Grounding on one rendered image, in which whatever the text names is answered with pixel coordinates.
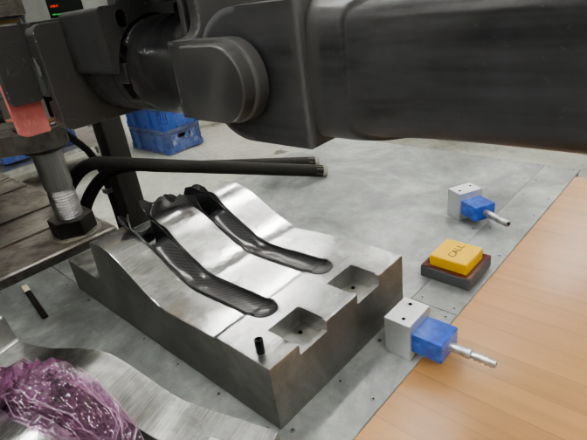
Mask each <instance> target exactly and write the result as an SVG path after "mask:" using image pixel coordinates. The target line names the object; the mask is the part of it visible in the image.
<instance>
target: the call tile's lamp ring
mask: <svg viewBox="0 0 587 440"><path fill-rule="evenodd" d="M482 256H484V258H483V259H482V260H481V261H480V262H479V263H478V264H477V265H476V266H475V267H474V268H473V269H472V271H471V272H470V273H469V274H468V275H467V276H466V275H463V274H460V273H457V272H452V271H449V270H446V269H443V268H440V267H437V266H434V265H429V264H428V263H429V262H430V257H428V258H427V259H426V260H425V261H424V263H423V264H421V265H423V266H426V267H430V268H432V269H435V270H438V271H442V272H446V273H449V274H452V275H455V276H458V277H461V278H465V279H469V280H470V279H471V277H472V276H473V275H474V274H475V273H476V272H477V271H478V270H479V269H480V268H481V266H483V265H484V264H485V262H486V261H487V260H488V259H489V258H490V257H491V255H487V254H484V253H482Z"/></svg>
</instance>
